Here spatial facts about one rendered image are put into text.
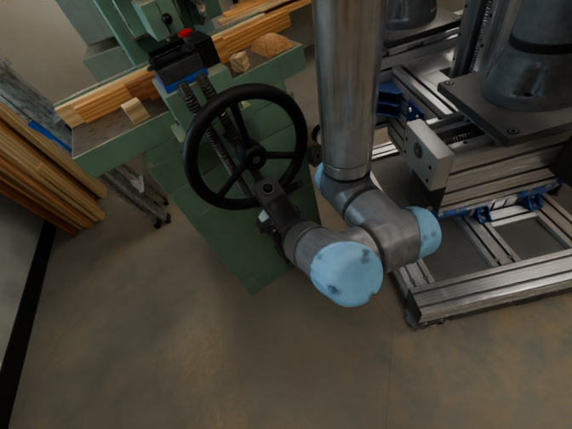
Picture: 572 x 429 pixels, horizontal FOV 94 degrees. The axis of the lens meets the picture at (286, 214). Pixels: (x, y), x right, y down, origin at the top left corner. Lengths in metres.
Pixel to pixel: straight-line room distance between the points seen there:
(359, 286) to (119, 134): 0.59
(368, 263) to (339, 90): 0.20
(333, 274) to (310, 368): 0.89
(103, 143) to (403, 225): 0.62
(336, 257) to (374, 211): 0.12
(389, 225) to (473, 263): 0.78
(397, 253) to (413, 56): 0.79
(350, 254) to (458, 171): 0.40
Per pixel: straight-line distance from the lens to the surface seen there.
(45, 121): 1.58
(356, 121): 0.36
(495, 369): 1.25
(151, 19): 0.79
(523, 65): 0.63
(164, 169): 0.76
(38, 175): 2.15
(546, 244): 1.27
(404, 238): 0.38
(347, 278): 0.31
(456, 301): 1.03
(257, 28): 0.91
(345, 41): 0.32
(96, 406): 1.58
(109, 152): 0.73
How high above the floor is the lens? 1.15
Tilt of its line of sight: 49 degrees down
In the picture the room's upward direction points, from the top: 20 degrees counter-clockwise
